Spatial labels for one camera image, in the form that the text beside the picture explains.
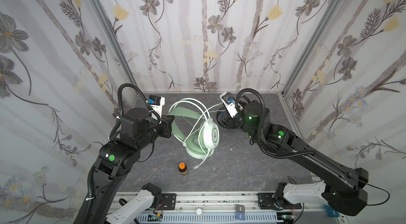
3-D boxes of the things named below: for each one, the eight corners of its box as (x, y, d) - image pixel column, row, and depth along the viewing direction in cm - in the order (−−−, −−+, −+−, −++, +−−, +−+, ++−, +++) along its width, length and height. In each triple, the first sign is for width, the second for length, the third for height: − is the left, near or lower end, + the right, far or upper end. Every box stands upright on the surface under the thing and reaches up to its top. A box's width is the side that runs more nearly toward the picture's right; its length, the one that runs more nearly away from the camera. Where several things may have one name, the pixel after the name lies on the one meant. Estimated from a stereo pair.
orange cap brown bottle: (180, 175, 84) (178, 169, 76) (181, 169, 86) (179, 162, 78) (187, 175, 84) (185, 169, 76) (188, 169, 86) (186, 162, 78)
